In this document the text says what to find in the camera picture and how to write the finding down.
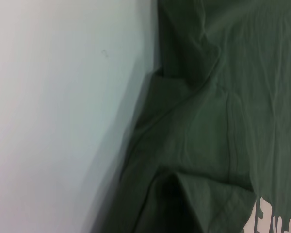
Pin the dark green FREE t-shirt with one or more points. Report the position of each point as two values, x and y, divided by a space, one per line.
220 109

